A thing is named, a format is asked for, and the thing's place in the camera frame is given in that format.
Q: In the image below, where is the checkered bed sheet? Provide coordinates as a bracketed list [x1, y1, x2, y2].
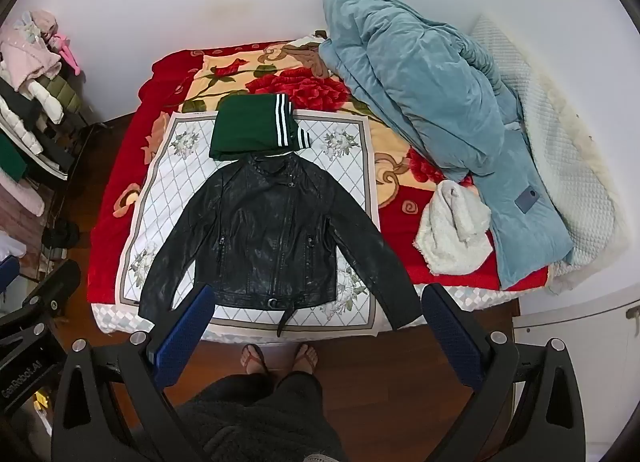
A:
[90, 282, 522, 343]

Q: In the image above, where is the person's right foot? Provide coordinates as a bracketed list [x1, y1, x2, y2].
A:
[291, 343, 319, 377]

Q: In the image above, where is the person's dark clothing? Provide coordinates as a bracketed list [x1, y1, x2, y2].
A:
[172, 371, 348, 462]

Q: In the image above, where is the person's foot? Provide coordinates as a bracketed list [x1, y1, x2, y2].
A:
[240, 343, 271, 378]
[291, 343, 319, 377]

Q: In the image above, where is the pile of folded clothes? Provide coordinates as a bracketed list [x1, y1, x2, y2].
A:
[0, 9, 85, 217]

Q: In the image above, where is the white floral patterned cloth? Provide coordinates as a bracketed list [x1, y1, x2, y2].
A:
[115, 109, 381, 339]

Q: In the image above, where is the green garment with white stripes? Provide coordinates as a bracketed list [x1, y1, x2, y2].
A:
[209, 94, 312, 163]

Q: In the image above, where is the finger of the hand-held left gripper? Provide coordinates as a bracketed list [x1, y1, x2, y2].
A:
[0, 260, 82, 349]

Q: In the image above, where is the dark shoe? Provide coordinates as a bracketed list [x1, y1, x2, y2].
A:
[41, 219, 81, 249]

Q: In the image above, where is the white fluffy towel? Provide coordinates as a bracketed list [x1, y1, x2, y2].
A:
[414, 180, 494, 277]

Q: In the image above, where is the black leather jacket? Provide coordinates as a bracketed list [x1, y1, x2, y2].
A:
[137, 152, 423, 337]

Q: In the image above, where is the red floral blanket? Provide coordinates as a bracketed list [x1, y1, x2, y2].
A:
[87, 32, 551, 305]

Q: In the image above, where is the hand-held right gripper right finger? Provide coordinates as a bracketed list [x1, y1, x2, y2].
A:
[421, 284, 587, 462]

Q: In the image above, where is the light blue quilt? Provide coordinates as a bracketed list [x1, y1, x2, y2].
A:
[320, 0, 574, 291]

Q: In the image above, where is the white quilted mattress pad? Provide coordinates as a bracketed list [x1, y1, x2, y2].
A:
[470, 14, 632, 295]

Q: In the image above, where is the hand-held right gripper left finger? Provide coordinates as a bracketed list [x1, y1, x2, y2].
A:
[50, 285, 221, 462]

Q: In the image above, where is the person's left foot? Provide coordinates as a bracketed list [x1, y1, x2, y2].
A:
[240, 343, 271, 378]

